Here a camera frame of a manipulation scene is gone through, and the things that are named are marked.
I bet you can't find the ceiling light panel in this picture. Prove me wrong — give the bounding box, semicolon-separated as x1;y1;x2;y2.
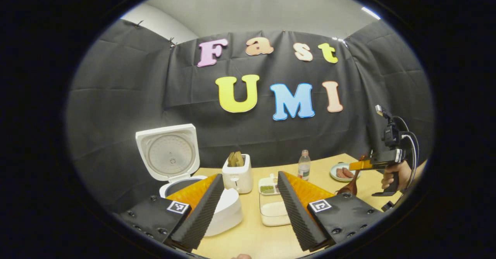
362;6;381;20

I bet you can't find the white divided bean dish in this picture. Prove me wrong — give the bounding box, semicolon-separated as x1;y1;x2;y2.
258;174;280;196

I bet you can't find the black backdrop cloth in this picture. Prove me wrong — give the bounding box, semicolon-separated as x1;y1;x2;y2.
66;19;434;213

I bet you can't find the brown wooden spoon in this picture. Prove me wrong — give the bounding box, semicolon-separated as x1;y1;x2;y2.
336;156;367;196

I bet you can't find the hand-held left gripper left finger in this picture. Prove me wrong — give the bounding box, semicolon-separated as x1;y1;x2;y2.
116;174;225;252

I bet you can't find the light green plate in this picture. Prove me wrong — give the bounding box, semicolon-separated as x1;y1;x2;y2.
330;162;361;182

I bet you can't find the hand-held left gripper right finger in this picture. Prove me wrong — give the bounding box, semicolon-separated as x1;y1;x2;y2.
277;171;388;252

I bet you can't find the white rice cooker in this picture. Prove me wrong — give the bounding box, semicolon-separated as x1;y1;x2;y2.
135;124;244;237

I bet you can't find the clear plastic water bottle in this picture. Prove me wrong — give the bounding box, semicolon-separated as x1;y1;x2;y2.
298;150;311;181

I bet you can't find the clear plastic rice container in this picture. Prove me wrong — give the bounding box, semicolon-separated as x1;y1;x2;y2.
259;193;291;227

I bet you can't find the white rice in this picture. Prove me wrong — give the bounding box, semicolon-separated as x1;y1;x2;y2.
262;202;290;225

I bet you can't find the white toaster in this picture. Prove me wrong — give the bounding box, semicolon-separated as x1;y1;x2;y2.
222;154;253;194

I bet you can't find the black cable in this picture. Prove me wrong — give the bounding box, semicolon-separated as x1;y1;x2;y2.
393;116;421;193

